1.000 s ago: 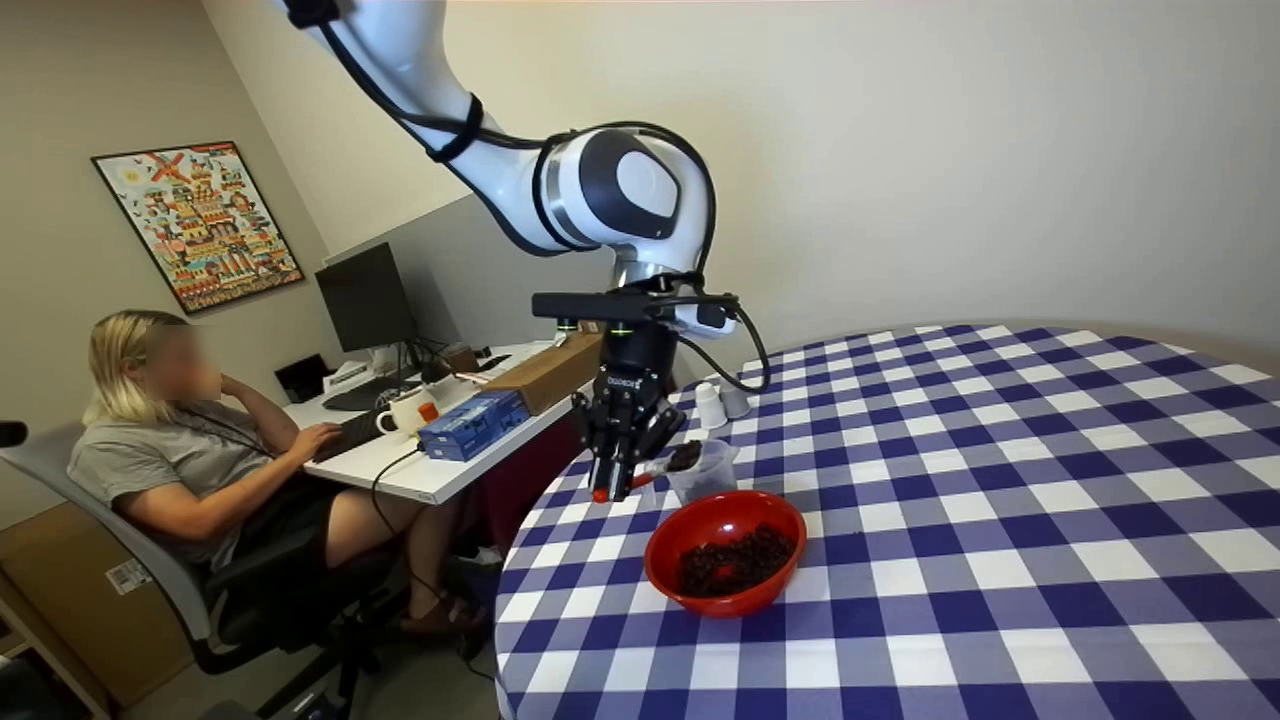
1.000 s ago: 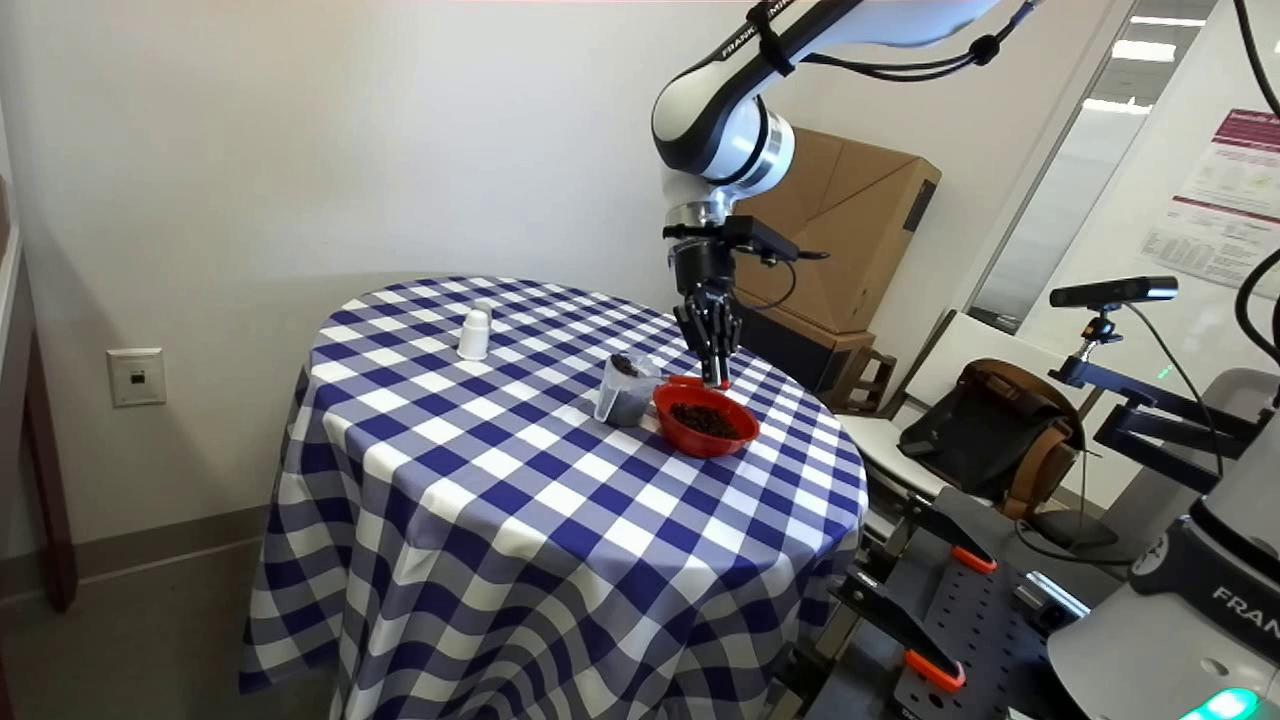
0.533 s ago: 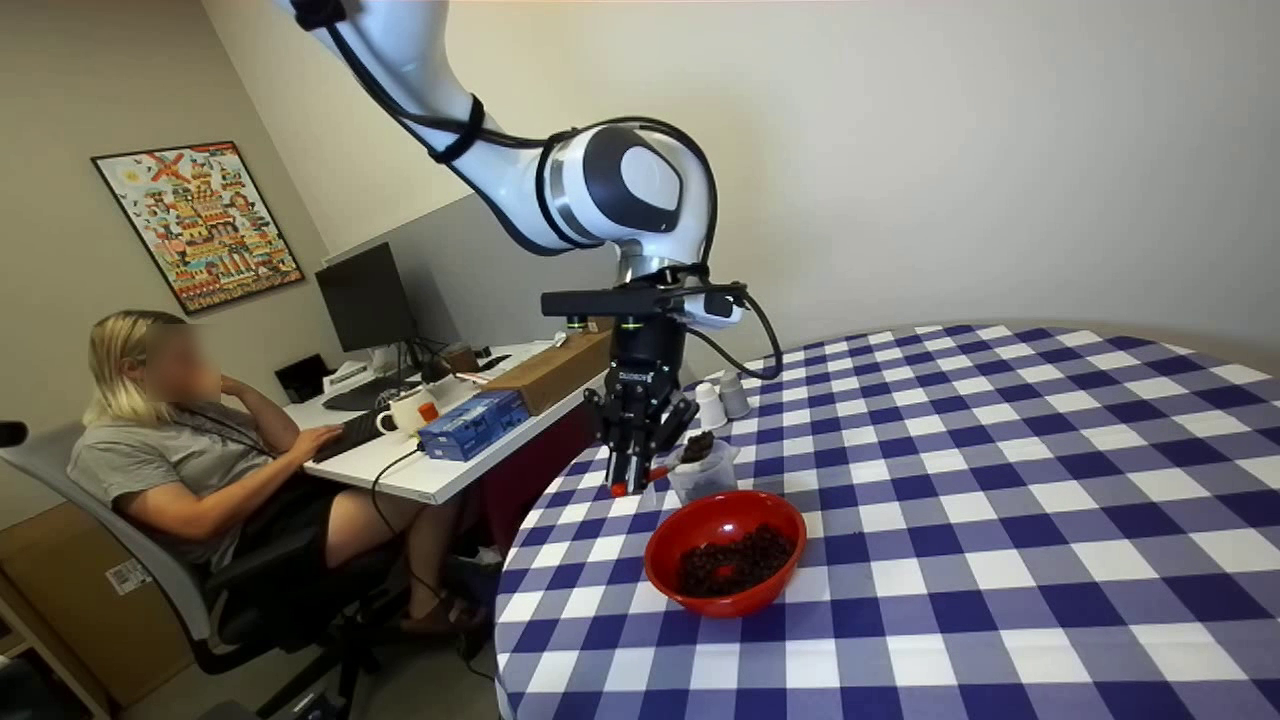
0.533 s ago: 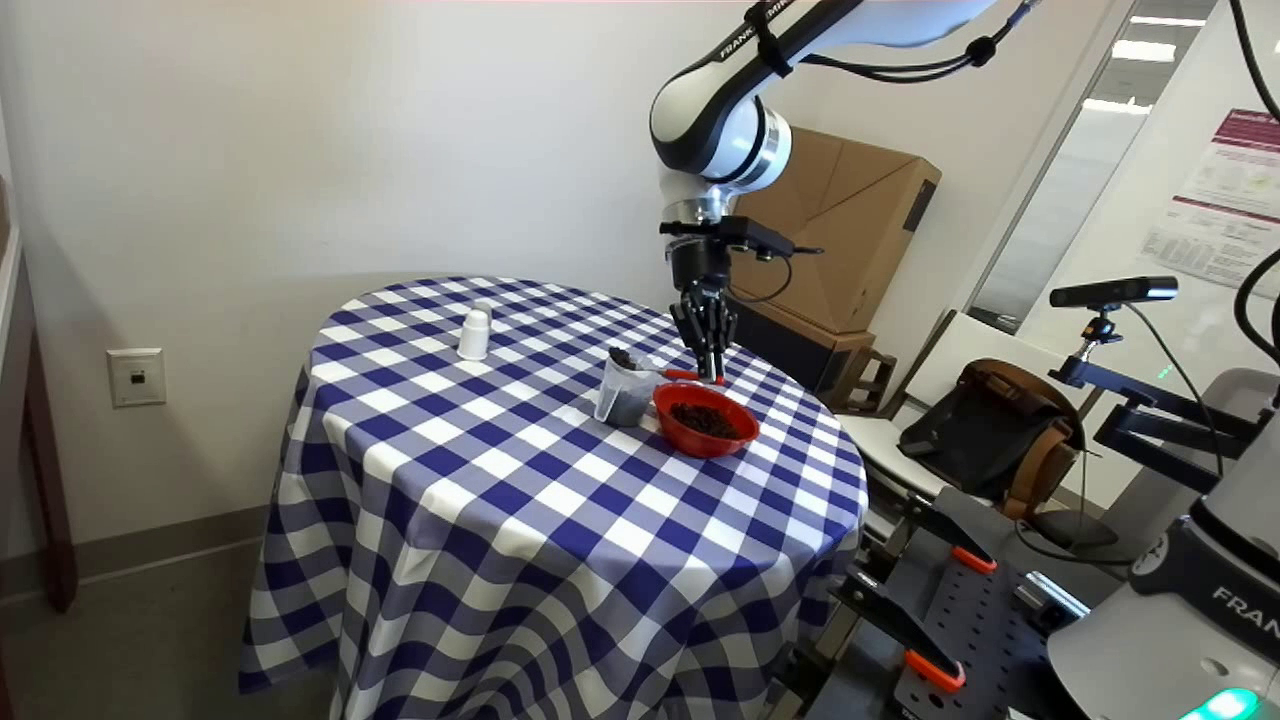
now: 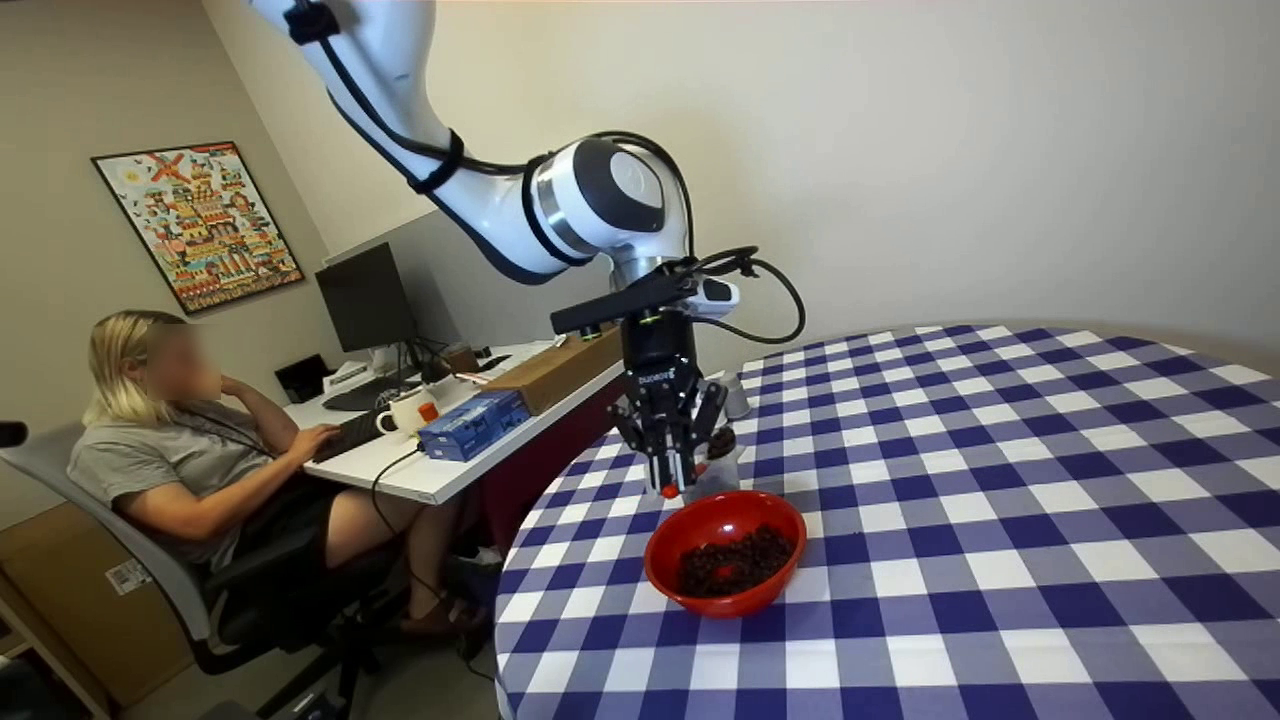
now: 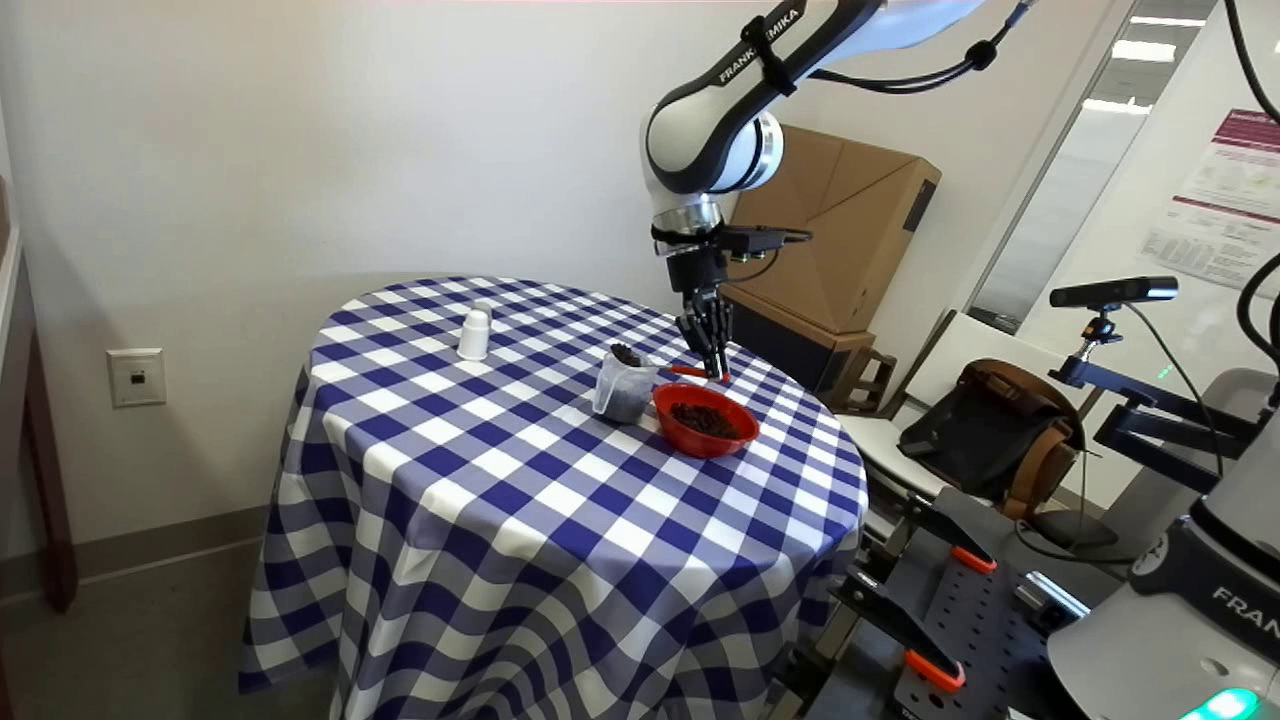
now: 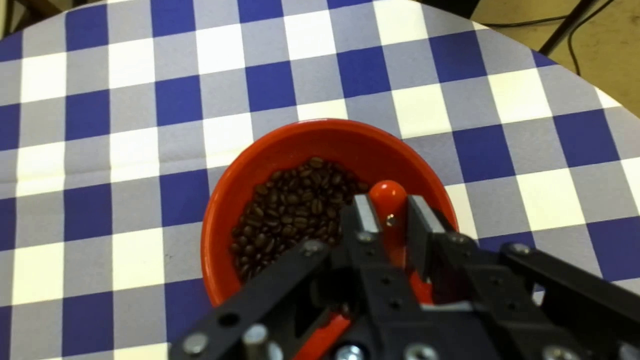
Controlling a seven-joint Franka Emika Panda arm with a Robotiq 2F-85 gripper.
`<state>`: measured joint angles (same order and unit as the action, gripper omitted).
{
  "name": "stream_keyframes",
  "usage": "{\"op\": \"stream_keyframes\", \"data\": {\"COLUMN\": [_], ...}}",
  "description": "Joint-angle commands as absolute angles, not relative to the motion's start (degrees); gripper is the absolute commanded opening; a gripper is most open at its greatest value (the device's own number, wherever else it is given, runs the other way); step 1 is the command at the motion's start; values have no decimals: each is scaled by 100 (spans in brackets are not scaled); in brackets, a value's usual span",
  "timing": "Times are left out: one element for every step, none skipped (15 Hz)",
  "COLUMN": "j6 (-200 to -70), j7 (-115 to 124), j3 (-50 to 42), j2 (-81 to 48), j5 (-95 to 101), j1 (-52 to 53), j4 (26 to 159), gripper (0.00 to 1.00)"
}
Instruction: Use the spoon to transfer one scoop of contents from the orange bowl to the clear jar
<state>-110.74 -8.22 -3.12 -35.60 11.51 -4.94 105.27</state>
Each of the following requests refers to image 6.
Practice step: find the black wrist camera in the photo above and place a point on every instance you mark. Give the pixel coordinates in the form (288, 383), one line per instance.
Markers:
(771, 238)

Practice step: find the white wall outlet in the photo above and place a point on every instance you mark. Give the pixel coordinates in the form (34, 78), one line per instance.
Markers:
(133, 378)

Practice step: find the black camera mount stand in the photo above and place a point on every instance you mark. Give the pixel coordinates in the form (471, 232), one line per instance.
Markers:
(1174, 433)

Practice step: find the reddish brown wooden frame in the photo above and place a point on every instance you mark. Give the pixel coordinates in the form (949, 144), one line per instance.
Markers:
(47, 507)

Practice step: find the blue white checkered tablecloth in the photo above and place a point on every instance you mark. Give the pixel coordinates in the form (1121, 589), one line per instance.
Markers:
(535, 533)

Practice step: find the black box under cardboard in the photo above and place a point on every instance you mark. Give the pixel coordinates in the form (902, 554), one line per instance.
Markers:
(815, 345)

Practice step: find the orange bowl with dark contents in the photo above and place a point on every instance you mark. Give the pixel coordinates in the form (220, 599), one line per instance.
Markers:
(706, 425)

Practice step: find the black camera bar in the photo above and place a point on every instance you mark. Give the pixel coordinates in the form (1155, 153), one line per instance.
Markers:
(1115, 291)

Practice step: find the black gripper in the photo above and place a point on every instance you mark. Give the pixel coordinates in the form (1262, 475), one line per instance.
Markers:
(697, 273)

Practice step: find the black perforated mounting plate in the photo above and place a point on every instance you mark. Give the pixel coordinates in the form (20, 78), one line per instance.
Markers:
(981, 627)

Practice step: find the wall poster with red header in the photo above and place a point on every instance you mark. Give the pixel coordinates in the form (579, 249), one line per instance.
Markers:
(1222, 202)

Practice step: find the white curved panel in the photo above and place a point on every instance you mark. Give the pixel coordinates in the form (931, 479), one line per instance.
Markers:
(884, 452)

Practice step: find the small white bottle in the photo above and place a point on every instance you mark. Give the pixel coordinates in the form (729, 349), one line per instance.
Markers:
(475, 333)

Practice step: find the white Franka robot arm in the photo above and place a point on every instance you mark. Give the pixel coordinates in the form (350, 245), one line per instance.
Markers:
(695, 133)

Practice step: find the clear plastic cup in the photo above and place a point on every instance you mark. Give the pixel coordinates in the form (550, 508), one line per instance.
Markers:
(621, 396)

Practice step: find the white Franka robot base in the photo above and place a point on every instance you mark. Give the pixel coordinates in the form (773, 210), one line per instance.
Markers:
(1144, 653)

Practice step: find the tall glass panel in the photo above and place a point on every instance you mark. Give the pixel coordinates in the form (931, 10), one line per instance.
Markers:
(1052, 202)

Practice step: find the brown cardboard box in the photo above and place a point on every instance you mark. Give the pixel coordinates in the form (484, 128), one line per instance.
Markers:
(852, 202)

